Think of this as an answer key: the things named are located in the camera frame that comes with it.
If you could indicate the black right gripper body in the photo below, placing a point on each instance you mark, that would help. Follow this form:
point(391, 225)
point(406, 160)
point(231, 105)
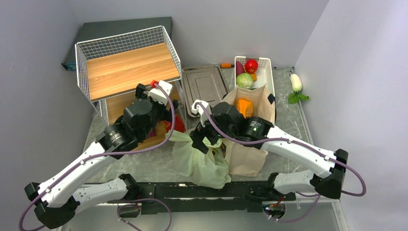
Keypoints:
point(229, 132)

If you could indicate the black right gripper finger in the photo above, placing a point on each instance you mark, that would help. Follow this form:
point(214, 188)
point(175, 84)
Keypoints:
point(197, 141)
point(211, 134)

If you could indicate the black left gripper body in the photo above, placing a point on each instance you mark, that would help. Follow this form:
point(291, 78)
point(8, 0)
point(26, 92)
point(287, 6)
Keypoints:
point(159, 111)

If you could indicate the yellow snack bag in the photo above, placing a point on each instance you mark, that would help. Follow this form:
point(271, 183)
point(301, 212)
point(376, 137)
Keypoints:
point(245, 107)

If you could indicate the green avocado plastic bag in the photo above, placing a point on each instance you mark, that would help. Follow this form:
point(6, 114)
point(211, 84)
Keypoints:
point(209, 169)

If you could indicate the beige canvas tote bag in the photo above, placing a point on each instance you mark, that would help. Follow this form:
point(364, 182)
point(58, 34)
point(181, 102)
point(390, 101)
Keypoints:
point(248, 161)

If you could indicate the white wire shelf rack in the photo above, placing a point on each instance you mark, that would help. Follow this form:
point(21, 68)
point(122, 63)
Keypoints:
point(109, 109)

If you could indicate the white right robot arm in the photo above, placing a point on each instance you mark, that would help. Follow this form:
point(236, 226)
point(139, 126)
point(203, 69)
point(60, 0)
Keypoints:
point(325, 169)

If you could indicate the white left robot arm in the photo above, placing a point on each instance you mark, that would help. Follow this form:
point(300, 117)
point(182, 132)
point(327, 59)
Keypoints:
point(57, 200)

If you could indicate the red snack bag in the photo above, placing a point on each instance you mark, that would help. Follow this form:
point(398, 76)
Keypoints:
point(179, 124)

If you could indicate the green cabbage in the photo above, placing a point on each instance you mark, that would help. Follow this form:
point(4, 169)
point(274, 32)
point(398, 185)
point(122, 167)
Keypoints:
point(244, 81)

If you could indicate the metal tray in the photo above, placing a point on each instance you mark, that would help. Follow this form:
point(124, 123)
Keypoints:
point(204, 83)

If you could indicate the top wooden shelf board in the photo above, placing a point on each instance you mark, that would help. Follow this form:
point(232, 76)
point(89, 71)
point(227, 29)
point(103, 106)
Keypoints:
point(120, 73)

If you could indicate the orange small pepper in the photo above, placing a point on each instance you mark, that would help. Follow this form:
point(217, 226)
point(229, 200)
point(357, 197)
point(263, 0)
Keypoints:
point(254, 76)

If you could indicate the purple sweet potato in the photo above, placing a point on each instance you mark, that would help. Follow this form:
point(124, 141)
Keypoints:
point(239, 68)

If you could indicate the white plastic basket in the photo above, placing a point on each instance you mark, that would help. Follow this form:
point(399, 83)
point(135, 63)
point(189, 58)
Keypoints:
point(264, 73)

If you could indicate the red apple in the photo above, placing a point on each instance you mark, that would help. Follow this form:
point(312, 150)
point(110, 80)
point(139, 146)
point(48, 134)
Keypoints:
point(251, 66)

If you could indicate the green leafy vegetable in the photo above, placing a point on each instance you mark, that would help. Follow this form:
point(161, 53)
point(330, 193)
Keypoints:
point(295, 97)

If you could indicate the white radish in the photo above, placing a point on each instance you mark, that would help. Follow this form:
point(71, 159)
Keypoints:
point(296, 83)

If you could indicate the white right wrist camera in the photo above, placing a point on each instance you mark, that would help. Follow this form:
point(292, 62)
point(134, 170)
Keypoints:
point(202, 109)

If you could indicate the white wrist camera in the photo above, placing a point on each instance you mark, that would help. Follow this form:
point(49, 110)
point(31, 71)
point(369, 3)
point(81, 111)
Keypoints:
point(202, 109)
point(160, 91)

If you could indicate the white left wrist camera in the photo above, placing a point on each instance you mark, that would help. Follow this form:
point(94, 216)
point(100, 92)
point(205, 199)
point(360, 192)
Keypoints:
point(160, 91)

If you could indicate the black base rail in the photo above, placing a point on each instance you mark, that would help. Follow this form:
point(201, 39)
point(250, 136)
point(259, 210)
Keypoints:
point(250, 196)

